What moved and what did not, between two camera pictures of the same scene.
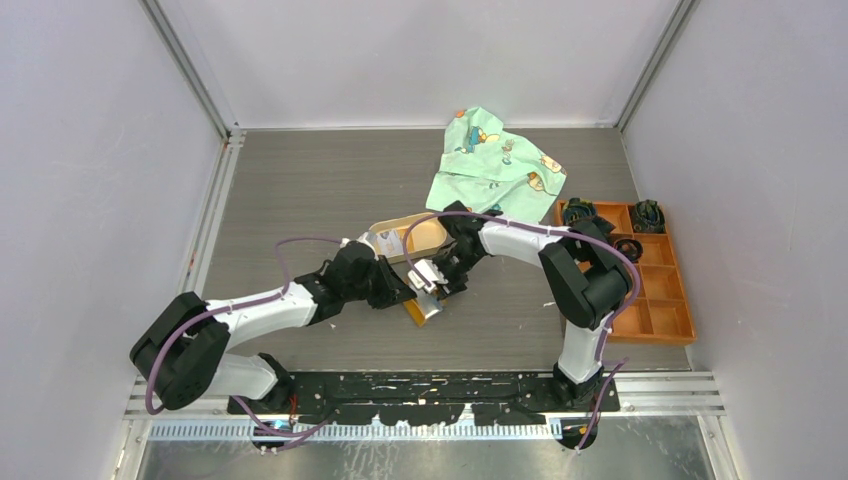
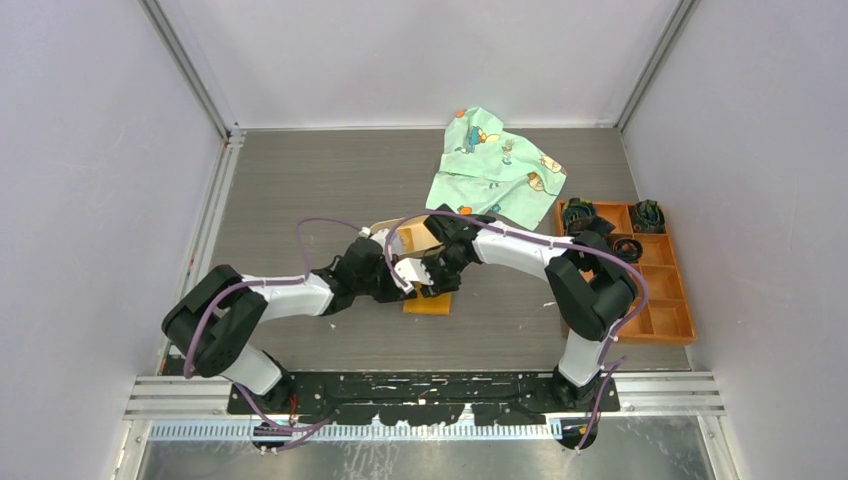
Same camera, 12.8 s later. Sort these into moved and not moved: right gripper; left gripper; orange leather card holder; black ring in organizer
Moved: orange leather card holder
Not moved: left gripper; black ring in organizer; right gripper
